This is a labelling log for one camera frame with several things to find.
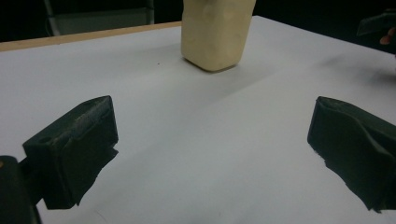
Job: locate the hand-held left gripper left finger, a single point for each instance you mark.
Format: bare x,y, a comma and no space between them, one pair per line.
77,146

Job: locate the cream square cup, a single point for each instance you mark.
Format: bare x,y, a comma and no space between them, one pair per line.
214,34

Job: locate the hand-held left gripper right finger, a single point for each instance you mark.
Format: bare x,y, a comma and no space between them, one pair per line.
358,149

